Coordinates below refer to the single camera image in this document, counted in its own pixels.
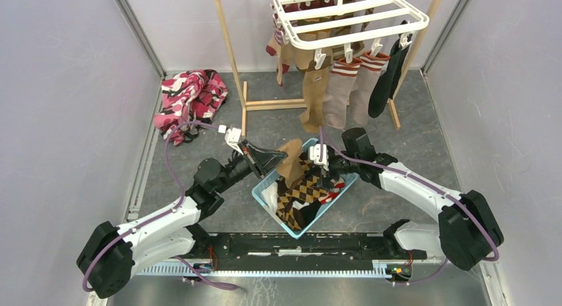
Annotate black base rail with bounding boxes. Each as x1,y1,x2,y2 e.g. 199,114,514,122
183,232,427,272

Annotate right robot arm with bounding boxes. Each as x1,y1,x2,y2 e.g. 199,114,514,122
309,127,504,271

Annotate light blue cable tray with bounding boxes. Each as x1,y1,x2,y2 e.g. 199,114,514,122
137,261,392,280

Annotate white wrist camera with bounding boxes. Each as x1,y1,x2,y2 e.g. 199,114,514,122
308,143,329,172
218,125,243,154

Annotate beige pink sock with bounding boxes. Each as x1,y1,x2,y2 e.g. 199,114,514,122
349,50,390,125

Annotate tan ribbed sock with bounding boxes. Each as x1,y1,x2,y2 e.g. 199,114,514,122
300,65,331,133
276,138,304,188

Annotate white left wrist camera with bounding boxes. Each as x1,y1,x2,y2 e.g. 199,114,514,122
218,125,243,154

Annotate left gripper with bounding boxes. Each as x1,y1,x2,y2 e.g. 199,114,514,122
215,139,288,193

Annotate white cloth in basket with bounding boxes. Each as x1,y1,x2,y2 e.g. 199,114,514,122
260,181,278,214

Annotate brown yellow checked sock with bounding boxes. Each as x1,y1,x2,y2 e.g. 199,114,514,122
275,160,345,233

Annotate red santa sock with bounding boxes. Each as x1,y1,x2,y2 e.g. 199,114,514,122
319,183,345,205

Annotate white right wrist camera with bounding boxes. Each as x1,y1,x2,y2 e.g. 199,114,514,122
308,143,329,172

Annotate red purple striped sock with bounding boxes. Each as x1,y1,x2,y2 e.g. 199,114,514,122
266,13,294,86

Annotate wooden hanger stand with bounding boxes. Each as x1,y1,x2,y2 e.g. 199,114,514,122
212,0,449,138

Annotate pink camouflage cloth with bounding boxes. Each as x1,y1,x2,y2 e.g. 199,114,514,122
153,69,229,146

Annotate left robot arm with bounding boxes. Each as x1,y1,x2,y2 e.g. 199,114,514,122
76,140,288,299

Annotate light blue laundry basket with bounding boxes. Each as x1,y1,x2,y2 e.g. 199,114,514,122
252,138,359,239

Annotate black sock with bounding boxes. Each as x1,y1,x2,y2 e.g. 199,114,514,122
368,37,410,119

